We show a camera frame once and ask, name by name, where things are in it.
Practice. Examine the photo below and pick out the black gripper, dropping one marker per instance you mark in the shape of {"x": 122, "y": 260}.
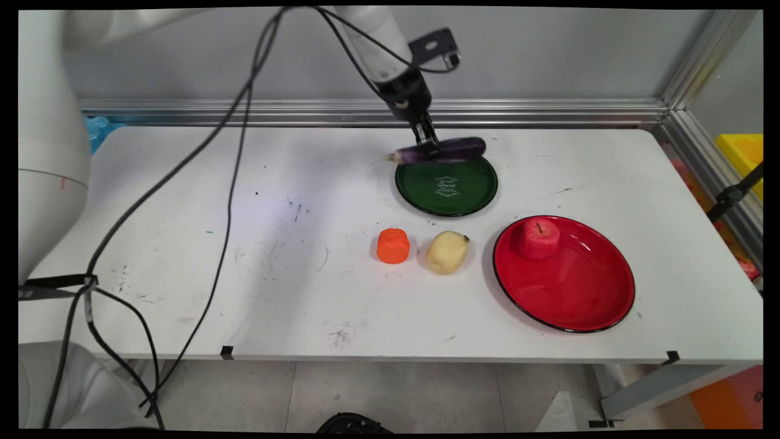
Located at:
{"x": 405, "y": 91}

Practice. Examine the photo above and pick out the purple eggplant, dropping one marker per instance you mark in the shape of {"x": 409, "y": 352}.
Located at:
{"x": 463, "y": 148}

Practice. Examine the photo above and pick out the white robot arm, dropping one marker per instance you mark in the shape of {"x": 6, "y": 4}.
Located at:
{"x": 52, "y": 152}

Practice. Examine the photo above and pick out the green round plate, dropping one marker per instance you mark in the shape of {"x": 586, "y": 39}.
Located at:
{"x": 448, "y": 195}

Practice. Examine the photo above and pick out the orange carrot chunk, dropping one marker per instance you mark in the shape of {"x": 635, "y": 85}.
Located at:
{"x": 393, "y": 246}

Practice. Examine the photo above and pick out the yellow pear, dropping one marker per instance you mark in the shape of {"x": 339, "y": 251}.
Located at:
{"x": 446, "y": 253}

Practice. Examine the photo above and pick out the red apple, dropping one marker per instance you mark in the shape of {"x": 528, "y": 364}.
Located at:
{"x": 539, "y": 239}

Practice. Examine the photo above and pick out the red round plate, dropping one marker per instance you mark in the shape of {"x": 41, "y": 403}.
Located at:
{"x": 579, "y": 286}

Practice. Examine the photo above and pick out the black tape mark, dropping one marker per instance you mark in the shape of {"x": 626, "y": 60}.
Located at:
{"x": 673, "y": 357}
{"x": 226, "y": 352}

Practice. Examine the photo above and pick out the black round object on floor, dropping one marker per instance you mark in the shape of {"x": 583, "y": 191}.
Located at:
{"x": 353, "y": 424}

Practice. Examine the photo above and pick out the yellow plastic bin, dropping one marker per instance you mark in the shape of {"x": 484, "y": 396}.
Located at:
{"x": 743, "y": 152}

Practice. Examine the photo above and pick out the blue plastic bag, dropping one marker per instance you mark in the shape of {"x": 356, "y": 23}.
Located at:
{"x": 97, "y": 133}

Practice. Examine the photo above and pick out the grey table leg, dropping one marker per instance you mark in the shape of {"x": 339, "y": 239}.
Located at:
{"x": 658, "y": 390}

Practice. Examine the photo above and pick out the orange plastic bin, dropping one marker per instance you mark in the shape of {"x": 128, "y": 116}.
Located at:
{"x": 731, "y": 399}

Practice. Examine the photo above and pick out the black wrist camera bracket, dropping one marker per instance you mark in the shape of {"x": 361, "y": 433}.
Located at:
{"x": 434, "y": 47}

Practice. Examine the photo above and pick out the horizontal aluminium frame rail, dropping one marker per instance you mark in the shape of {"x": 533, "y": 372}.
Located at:
{"x": 304, "y": 113}

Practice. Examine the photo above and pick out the side aluminium frame rail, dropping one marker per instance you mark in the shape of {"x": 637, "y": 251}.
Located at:
{"x": 701, "y": 164}

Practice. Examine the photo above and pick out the upright aluminium frame post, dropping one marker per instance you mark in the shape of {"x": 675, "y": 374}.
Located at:
{"x": 710, "y": 58}

